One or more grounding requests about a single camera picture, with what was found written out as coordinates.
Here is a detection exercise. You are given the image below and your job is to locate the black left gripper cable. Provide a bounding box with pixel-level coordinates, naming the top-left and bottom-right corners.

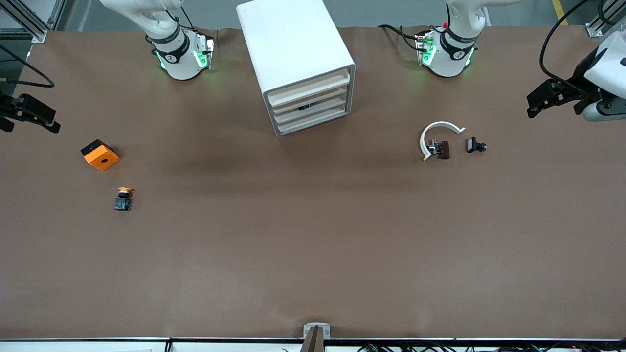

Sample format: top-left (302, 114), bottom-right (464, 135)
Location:
top-left (539, 0), bottom-right (595, 86)

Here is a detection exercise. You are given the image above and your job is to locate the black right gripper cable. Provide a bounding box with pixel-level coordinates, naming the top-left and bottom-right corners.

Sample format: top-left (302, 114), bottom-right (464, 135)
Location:
top-left (0, 45), bottom-right (55, 89)

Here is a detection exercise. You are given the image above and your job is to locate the orange box with hole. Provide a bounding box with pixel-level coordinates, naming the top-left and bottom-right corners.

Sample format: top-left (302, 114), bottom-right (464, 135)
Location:
top-left (80, 139), bottom-right (120, 172)

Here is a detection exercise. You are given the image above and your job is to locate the white curved pipe clamp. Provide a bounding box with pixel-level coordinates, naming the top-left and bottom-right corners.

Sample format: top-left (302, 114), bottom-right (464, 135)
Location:
top-left (420, 121), bottom-right (466, 161)

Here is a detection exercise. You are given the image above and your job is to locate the black arm base cable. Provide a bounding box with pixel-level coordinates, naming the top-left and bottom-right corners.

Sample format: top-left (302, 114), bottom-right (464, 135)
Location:
top-left (378, 24), bottom-right (424, 52)

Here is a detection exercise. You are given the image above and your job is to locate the brown cylinder with chrome fitting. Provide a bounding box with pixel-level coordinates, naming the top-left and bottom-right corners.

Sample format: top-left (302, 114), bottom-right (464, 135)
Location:
top-left (428, 139), bottom-right (451, 160)

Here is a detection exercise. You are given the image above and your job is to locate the grey metal bracket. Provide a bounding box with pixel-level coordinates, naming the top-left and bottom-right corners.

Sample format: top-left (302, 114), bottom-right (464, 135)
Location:
top-left (303, 323), bottom-right (331, 339)

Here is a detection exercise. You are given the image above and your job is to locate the white plastic drawer cabinet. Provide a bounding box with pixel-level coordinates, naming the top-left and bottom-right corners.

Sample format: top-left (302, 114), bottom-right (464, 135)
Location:
top-left (236, 0), bottom-right (356, 137)

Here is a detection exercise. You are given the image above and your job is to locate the yellow mushroom push button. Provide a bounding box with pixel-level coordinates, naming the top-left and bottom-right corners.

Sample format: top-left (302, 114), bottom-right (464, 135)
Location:
top-left (115, 187), bottom-right (134, 211)

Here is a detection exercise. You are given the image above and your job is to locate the white plastic drawer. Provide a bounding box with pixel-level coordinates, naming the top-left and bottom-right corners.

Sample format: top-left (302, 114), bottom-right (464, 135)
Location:
top-left (275, 103), bottom-right (355, 136)
top-left (269, 79), bottom-right (354, 116)
top-left (267, 68), bottom-right (353, 105)
top-left (272, 91), bottom-right (354, 127)

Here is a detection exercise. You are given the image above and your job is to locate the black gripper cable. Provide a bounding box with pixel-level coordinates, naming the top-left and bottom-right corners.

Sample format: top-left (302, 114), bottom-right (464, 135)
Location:
top-left (0, 45), bottom-right (55, 89)
top-left (539, 0), bottom-right (595, 86)

